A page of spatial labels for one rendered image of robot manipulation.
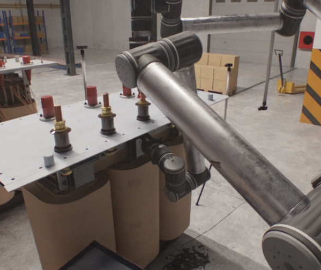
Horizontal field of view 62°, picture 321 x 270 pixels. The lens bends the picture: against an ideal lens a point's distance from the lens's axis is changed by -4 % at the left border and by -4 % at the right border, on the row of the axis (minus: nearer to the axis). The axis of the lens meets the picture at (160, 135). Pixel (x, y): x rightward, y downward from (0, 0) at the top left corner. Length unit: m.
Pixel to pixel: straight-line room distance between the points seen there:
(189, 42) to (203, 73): 6.71
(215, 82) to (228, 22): 6.17
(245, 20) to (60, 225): 1.50
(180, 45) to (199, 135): 0.45
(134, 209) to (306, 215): 1.25
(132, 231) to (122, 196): 0.28
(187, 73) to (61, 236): 1.04
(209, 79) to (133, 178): 6.37
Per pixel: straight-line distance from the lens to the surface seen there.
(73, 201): 1.46
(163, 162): 1.44
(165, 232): 2.40
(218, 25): 1.67
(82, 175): 1.47
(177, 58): 1.18
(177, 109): 0.94
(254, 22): 1.76
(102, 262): 1.41
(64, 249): 1.65
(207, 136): 0.87
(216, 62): 8.17
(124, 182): 1.72
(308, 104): 6.26
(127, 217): 1.88
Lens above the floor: 1.90
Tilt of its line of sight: 22 degrees down
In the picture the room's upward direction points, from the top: straight up
